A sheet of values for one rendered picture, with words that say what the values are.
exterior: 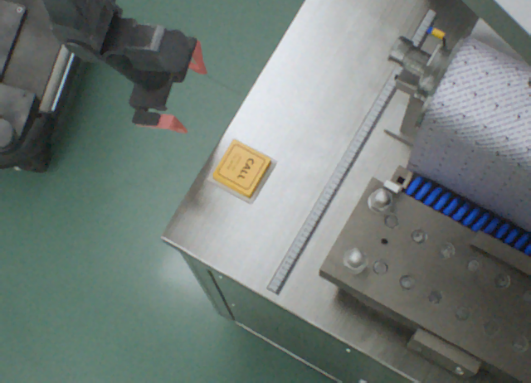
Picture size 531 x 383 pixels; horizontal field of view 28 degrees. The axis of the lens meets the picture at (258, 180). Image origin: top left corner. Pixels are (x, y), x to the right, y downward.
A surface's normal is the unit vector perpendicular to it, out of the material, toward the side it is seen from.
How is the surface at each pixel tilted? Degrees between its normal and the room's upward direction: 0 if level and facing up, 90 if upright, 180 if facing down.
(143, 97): 29
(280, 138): 0
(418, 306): 0
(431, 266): 0
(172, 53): 60
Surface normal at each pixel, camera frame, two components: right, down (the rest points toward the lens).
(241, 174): -0.04, -0.25
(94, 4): 0.95, 0.25
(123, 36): -0.50, -0.36
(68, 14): -0.25, 0.90
